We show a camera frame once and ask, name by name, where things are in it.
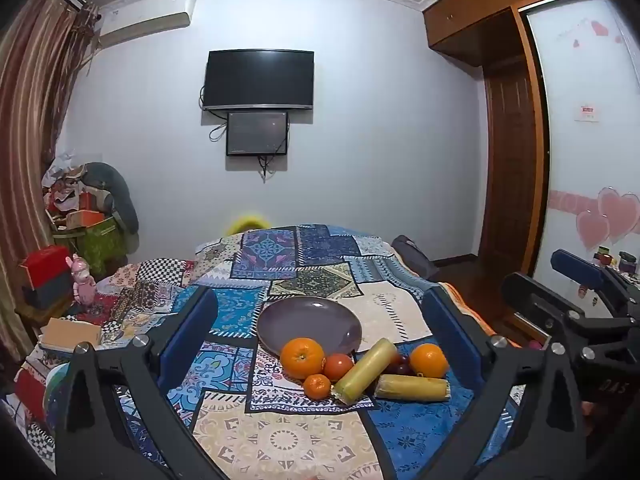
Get black wall television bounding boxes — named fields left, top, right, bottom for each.
left=202, top=49, right=315, bottom=111

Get white air conditioner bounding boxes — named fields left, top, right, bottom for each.
left=96, top=0, right=194, bottom=51

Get yellow round object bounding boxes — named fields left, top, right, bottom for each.
left=225, top=212, right=274, bottom=236

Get red box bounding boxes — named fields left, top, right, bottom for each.
left=19, top=245, right=71, bottom=291

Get dark grey box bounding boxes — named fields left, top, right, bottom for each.
left=22, top=271, right=77, bottom=311

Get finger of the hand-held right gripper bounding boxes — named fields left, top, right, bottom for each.
left=501, top=271, right=587, bottom=348
left=551, top=248, right=640, bottom=313

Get wooden overhead cabinet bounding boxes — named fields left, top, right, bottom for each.
left=421, top=0, right=598, bottom=67

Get small jars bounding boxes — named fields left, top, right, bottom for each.
left=591, top=245, right=640, bottom=277

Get patchwork blanket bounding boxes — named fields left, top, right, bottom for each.
left=15, top=224, right=531, bottom=480

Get purple plate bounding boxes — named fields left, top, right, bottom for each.
left=257, top=295, right=363, bottom=356

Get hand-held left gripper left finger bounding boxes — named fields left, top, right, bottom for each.
left=54, top=285, right=236, bottom=480

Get large orange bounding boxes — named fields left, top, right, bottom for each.
left=409, top=342, right=449, bottom=378
left=279, top=337, right=326, bottom=380

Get striped brown curtain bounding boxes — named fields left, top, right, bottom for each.
left=0, top=0, right=102, bottom=356

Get small black wall monitor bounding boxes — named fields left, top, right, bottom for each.
left=226, top=111, right=290, bottom=157

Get television cable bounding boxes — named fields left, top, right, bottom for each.
left=200, top=85, right=229, bottom=143

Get small mandarin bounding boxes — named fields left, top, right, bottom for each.
left=303, top=374, right=332, bottom=401

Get dark red grape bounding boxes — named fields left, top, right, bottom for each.
left=385, top=354, right=414, bottom=376

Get pink toy figure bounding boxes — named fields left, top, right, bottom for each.
left=66, top=253, right=99, bottom=306

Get tan cardboard box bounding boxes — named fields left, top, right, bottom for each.
left=39, top=317, right=104, bottom=352

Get red tomato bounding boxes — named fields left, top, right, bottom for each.
left=322, top=353, right=355, bottom=382

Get orange bed sheet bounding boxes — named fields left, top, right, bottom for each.
left=439, top=281, right=501, bottom=337

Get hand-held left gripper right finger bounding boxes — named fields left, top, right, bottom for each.
left=421, top=287, right=587, bottom=480

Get orange box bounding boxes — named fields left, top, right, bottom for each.
left=65, top=208, right=107, bottom=229

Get wooden side table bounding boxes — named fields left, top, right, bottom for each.
left=14, top=287, right=77, bottom=348

